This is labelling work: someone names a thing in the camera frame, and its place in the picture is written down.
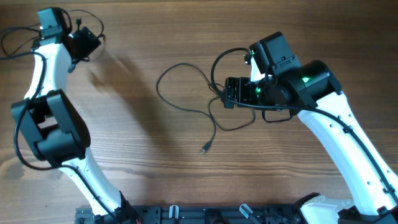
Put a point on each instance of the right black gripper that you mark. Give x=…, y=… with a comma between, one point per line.
x=243, y=84

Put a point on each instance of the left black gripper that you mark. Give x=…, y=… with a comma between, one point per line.
x=89, y=40

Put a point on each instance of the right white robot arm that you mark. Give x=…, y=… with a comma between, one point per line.
x=311, y=92

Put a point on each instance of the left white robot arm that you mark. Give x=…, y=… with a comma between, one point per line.
x=52, y=127

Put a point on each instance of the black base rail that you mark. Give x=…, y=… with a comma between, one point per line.
x=266, y=214

